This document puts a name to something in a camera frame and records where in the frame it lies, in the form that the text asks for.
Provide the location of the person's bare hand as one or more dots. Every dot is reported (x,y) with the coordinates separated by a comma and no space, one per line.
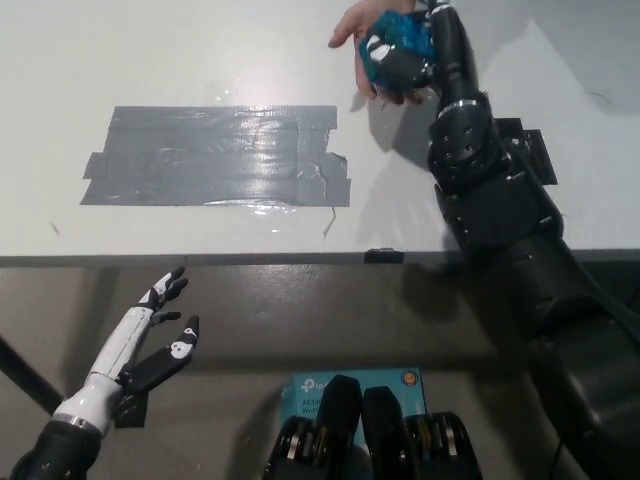
(357,17)

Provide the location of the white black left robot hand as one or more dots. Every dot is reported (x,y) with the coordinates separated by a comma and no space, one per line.
(125,345)

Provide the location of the blue rubik's cube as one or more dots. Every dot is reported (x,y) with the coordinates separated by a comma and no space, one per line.
(412,30)

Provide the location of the black tape marked spot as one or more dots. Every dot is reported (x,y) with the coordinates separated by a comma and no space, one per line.
(542,155)

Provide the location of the teal tp-link router box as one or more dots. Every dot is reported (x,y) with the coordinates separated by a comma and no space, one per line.
(395,387)

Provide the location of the grey duct tape patch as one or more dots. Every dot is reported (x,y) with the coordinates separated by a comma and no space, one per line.
(215,160)

